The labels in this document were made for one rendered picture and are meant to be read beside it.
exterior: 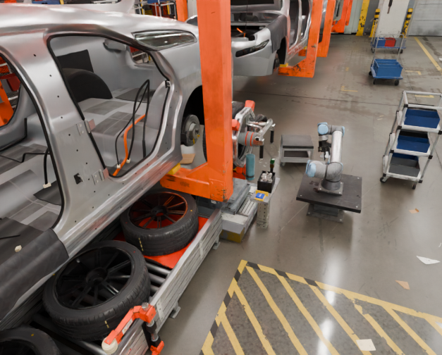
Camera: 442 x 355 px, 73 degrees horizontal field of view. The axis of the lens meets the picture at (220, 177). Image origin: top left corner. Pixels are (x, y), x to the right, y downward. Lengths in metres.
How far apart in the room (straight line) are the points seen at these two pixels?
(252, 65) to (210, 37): 3.23
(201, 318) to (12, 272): 1.32
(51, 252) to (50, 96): 0.84
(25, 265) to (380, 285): 2.51
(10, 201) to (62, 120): 1.00
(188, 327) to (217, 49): 1.96
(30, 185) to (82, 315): 1.12
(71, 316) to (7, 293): 0.43
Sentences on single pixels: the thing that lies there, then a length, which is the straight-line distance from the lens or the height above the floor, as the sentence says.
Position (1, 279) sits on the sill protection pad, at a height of 0.96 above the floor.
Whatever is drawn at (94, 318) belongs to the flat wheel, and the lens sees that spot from 2.06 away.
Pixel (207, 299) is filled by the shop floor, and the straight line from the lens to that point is 2.56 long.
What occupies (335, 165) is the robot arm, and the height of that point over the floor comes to 0.85.
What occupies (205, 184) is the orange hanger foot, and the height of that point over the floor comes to 0.66.
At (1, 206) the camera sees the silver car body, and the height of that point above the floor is 0.86.
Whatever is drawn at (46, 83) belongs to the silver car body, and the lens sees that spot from 1.78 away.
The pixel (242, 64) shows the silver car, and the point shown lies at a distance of 5.24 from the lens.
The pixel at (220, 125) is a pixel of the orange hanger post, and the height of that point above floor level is 1.24.
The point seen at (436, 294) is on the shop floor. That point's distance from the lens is 3.04.
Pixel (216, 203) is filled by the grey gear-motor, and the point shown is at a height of 0.31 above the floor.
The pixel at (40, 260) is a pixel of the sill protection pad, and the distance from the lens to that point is 1.90.
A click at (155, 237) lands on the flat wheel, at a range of 2.39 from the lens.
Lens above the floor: 2.11
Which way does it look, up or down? 33 degrees down
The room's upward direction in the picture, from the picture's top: 2 degrees counter-clockwise
